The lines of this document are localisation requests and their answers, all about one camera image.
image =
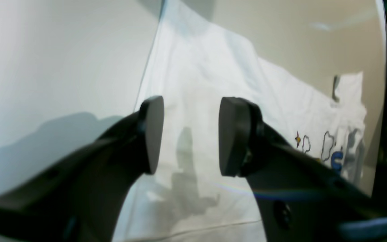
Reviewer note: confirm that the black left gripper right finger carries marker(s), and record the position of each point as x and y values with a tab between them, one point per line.
299	199

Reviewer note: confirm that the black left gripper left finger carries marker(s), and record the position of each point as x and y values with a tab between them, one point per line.
79	198

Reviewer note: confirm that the white printed t-shirt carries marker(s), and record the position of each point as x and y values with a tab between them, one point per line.
194	63

